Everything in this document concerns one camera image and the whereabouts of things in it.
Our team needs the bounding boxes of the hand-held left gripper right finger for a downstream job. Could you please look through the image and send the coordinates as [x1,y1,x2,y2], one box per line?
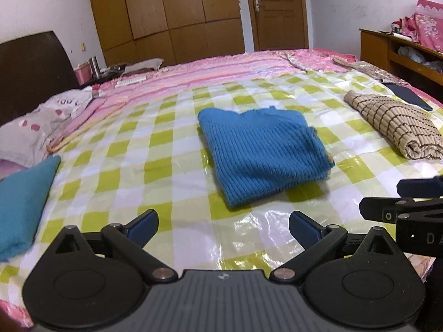
[269,210,405,284]

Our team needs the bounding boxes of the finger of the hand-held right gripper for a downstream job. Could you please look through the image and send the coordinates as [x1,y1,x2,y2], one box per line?
[396,176,443,198]
[359,196,443,225]

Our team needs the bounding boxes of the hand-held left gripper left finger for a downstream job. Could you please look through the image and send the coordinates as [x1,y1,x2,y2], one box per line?
[45,209,179,284]

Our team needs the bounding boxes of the blue knit sweater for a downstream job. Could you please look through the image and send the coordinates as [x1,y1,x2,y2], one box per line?
[197,107,336,209]

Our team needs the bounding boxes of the beige checked rolled garment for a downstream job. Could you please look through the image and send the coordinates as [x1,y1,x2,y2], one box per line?
[344,90,443,161]

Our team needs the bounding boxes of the green checked plastic sheet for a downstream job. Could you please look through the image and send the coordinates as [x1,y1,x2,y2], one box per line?
[0,71,443,319]

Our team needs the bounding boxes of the dark navy flat item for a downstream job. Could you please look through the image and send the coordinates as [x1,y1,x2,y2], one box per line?
[383,83,434,112]

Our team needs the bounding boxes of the beige patterned cloth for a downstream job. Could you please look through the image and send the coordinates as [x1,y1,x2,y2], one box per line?
[333,59,412,86]

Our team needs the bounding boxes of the teal folded cloth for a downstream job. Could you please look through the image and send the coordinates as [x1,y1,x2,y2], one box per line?
[0,155,62,261]

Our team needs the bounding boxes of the wooden desk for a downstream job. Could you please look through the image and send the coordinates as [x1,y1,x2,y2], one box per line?
[358,28,443,102]

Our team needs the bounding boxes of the pink pillow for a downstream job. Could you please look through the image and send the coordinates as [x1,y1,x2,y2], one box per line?
[0,159,26,181]

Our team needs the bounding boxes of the white flat item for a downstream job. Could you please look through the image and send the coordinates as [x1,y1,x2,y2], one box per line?
[115,75,148,88]

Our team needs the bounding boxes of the grey dotted pillow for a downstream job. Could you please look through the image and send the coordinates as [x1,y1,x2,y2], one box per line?
[0,89,94,167]

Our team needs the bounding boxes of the dark nightstand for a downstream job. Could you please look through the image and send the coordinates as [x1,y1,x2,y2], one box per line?
[79,63,129,88]

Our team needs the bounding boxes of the pink floral bed sheet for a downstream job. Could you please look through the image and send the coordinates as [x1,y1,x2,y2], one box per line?
[0,49,435,329]

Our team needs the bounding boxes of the grey cloth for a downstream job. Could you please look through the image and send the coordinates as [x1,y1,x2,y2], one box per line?
[123,58,164,75]

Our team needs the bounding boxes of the pink floral bedding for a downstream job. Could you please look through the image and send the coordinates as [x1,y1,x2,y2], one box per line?
[391,0,443,54]

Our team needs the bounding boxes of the pink box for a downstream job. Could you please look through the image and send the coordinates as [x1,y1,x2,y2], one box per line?
[74,66,93,85]

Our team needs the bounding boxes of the pink striped bed sheet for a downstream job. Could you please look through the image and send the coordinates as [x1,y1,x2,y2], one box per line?
[47,49,308,153]

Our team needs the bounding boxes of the dark wooden headboard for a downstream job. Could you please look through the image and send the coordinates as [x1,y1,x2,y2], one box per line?
[0,30,81,125]

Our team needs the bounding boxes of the wooden door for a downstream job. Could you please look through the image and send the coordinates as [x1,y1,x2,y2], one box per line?
[244,0,309,52]

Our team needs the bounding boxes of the wooden wardrobe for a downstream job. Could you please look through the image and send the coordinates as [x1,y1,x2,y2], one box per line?
[86,0,246,66]

